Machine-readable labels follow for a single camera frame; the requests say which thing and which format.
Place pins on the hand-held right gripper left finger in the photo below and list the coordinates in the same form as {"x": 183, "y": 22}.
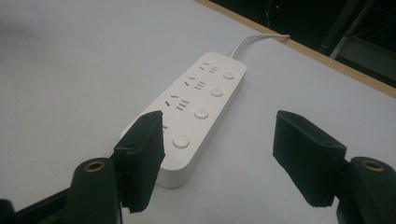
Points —
{"x": 141, "y": 152}

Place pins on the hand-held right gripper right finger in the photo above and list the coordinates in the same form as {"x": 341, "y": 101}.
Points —
{"x": 306, "y": 158}

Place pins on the white power strip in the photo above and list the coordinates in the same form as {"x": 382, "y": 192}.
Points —
{"x": 199, "y": 107}

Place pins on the metal stand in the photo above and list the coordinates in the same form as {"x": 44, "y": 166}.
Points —
{"x": 358, "y": 34}

